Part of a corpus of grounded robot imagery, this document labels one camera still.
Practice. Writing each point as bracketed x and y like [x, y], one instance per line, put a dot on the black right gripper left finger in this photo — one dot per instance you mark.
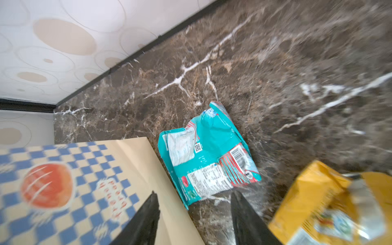
[142, 228]

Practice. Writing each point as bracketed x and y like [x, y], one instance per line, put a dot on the blue checkered paper bag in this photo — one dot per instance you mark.
[86, 194]

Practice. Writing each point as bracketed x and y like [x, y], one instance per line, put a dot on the yellow snack packet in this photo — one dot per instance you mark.
[324, 207]

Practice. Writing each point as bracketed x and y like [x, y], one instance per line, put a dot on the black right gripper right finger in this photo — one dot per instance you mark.
[248, 226]

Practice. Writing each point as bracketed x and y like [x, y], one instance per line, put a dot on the black corner frame post right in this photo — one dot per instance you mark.
[24, 106]

